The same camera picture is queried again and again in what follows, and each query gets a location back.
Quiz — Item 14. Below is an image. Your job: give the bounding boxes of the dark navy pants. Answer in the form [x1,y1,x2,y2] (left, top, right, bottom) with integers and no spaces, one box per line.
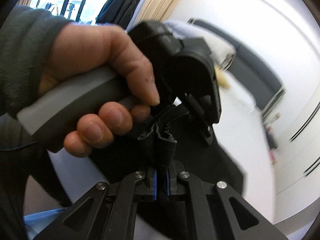
[89,104,245,240]

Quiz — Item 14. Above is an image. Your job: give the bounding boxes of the person's left hand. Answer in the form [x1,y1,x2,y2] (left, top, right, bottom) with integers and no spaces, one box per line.
[39,23,160,158]

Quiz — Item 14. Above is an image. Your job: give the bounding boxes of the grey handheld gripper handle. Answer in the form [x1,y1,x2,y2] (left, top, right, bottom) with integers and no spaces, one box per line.
[17,67,138,153]

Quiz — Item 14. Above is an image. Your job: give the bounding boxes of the white bed sheet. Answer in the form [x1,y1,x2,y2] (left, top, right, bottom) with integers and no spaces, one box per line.
[23,74,276,240]

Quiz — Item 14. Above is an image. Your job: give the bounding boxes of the dark nightstand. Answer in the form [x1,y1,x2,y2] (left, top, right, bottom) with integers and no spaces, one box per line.
[264,126,278,150]

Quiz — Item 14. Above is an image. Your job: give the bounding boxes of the grey sweater forearm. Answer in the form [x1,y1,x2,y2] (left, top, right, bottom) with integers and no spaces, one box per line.
[1,5,70,150]

